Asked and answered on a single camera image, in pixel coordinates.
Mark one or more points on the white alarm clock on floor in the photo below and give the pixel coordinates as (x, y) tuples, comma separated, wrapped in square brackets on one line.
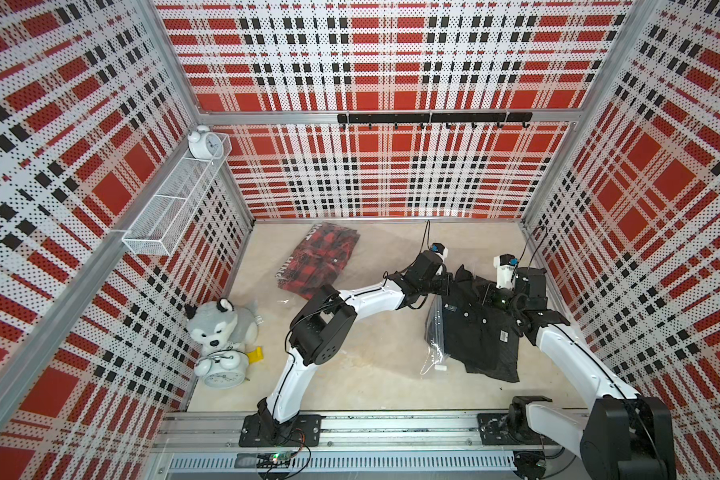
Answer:
[(223, 369)]

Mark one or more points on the yellow small block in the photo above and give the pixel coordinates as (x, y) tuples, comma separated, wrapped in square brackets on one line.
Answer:
[(255, 355)]

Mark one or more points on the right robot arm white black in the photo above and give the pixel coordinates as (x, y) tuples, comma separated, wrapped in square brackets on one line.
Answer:
[(624, 434)]

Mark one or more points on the grey husky plush toy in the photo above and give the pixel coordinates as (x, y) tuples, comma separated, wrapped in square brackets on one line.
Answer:
[(220, 325)]

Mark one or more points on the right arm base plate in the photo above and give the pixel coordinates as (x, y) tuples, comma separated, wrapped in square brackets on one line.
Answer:
[(493, 429)]

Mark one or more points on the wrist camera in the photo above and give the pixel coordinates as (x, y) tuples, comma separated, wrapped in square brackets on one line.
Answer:
[(439, 249), (505, 265)]

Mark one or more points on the black hook rail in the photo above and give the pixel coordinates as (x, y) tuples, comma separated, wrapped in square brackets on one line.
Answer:
[(498, 118)]

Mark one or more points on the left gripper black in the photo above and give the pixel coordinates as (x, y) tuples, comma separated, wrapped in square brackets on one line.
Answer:
[(446, 279)]

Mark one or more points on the aluminium mounting rail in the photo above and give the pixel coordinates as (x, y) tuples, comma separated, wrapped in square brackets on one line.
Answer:
[(414, 430)]

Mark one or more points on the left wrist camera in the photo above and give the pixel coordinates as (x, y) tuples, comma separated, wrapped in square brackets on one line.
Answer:
[(439, 249)]

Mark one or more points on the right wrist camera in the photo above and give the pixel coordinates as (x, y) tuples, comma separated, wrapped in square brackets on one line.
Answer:
[(505, 265)]

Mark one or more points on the clear plastic vacuum bag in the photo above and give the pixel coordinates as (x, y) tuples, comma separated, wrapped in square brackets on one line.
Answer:
[(322, 325)]

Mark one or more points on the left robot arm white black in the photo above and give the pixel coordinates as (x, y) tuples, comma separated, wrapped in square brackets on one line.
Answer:
[(284, 403)]

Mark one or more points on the white wire mesh shelf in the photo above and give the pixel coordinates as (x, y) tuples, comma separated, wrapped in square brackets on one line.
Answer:
[(162, 223)]

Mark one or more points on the electronics board with cables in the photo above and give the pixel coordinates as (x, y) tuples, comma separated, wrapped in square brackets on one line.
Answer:
[(273, 465)]

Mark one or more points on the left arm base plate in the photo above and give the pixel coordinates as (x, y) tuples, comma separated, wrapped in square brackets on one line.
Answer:
[(259, 432)]

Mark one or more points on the white alarm clock on shelf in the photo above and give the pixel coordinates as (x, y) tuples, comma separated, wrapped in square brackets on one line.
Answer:
[(204, 144)]

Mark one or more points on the red black plaid shirt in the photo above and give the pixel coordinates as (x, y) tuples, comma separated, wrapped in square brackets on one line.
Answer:
[(318, 259)]

